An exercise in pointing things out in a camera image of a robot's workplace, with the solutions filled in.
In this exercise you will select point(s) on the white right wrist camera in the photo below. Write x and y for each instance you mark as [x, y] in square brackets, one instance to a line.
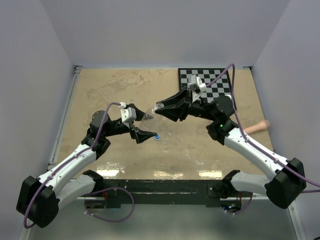
[197, 87]

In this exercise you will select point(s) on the blue bottle cap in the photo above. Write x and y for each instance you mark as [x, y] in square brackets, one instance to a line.
[157, 137]

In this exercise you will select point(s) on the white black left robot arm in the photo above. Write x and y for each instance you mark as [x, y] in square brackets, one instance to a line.
[41, 198]

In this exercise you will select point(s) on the aluminium frame rail front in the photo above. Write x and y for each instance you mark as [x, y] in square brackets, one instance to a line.
[85, 184]

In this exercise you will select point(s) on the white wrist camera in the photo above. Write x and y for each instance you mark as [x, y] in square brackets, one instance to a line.
[197, 87]
[128, 113]

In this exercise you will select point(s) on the pink wooden pin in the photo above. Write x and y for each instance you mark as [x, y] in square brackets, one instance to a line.
[260, 126]

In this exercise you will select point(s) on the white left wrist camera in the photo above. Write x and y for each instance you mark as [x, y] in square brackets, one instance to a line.
[128, 113]

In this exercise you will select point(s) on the clear square plastic bottle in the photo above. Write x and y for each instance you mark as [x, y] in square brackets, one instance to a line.
[151, 121]

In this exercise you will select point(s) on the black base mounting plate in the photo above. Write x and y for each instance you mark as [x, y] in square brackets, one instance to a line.
[162, 192]

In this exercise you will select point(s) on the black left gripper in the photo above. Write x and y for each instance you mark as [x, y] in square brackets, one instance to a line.
[139, 135]

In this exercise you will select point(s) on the aluminium frame rail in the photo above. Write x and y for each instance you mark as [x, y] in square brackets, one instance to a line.
[52, 162]
[85, 184]

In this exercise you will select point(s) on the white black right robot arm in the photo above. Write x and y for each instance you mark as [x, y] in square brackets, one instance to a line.
[282, 180]

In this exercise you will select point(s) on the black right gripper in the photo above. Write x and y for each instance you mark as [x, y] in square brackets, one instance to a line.
[179, 110]

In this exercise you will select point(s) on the aluminium frame rail left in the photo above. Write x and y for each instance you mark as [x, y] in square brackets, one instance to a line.
[52, 162]

